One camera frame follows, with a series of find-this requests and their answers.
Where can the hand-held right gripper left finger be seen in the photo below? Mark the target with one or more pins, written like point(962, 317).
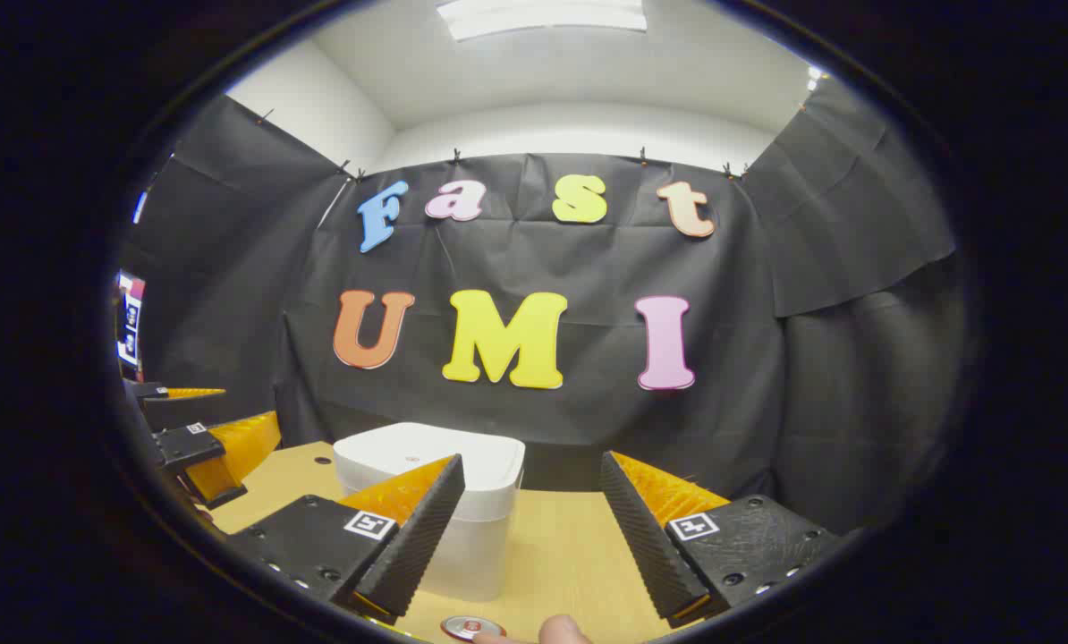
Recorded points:
point(427, 537)

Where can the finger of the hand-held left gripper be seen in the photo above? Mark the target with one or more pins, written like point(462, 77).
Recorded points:
point(190, 392)
point(239, 447)

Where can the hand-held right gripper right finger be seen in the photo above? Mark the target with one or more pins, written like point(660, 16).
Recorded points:
point(641, 537)

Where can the white desktop garbage bin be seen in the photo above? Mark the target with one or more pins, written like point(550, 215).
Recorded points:
point(489, 501)

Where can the red pop can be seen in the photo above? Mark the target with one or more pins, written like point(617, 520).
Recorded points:
point(471, 628)

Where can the computer monitor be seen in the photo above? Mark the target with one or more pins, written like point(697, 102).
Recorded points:
point(130, 322)

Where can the black backdrop cloth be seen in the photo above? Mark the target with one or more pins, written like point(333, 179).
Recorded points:
point(588, 259)

